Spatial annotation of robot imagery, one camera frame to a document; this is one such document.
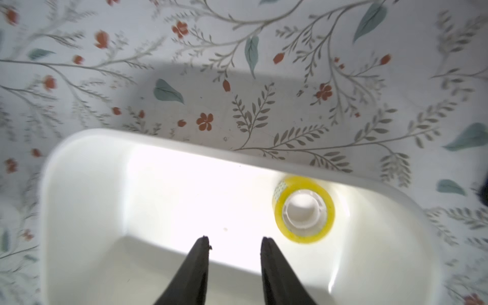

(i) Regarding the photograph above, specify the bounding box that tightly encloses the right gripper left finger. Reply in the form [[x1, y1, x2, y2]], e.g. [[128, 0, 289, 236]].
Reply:
[[155, 236, 211, 305]]

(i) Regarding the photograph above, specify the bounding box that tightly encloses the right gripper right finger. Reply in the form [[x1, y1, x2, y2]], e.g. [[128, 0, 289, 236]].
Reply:
[[261, 237, 316, 305]]

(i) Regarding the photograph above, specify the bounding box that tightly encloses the yellow tape roll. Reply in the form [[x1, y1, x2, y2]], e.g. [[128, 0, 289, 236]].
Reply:
[[272, 176, 336, 244]]

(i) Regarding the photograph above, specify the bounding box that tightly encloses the white storage box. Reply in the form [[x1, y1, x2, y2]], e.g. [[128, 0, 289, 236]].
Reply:
[[39, 129, 443, 304]]

